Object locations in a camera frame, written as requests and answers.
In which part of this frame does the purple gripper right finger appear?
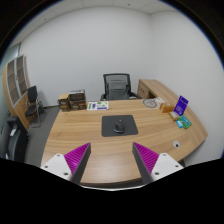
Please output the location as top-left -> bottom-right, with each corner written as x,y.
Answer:
132,142 -> 183,184

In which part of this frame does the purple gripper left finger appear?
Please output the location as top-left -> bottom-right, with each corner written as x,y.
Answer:
42,143 -> 91,185

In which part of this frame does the black computer mouse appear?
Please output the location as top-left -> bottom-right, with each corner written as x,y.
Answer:
113,120 -> 125,133

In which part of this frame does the dark grey mouse pad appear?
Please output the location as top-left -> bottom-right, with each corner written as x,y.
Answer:
101,115 -> 138,137

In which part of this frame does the green blue packet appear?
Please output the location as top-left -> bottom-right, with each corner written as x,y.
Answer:
176,115 -> 192,129

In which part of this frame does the yellow small box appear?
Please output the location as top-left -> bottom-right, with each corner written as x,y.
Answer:
168,111 -> 179,121

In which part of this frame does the wooden office desk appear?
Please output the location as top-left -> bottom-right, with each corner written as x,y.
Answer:
42,100 -> 208,186

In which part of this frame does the orange small box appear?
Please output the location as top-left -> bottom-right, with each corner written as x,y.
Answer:
160,103 -> 174,113

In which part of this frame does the black leather chair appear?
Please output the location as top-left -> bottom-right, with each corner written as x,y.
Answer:
0,116 -> 29,163

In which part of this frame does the white green leaflet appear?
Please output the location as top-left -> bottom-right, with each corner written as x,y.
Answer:
87,101 -> 109,111

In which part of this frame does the small brown cardboard box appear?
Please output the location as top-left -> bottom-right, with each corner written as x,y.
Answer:
58,94 -> 70,112

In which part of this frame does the large dark cardboard box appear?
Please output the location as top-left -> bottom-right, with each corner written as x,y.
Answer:
68,89 -> 86,110

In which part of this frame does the black visitor chair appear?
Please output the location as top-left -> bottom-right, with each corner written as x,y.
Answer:
25,86 -> 45,127

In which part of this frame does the wooden side cabinet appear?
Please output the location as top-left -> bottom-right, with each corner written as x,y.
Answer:
137,79 -> 179,104

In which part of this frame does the black mesh office chair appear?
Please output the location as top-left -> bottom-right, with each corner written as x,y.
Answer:
100,73 -> 140,101

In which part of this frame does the wooden bookshelf cabinet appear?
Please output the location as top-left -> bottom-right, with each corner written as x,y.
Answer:
2,55 -> 30,128

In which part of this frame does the white desk cable grommet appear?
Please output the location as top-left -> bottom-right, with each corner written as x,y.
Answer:
173,140 -> 180,148

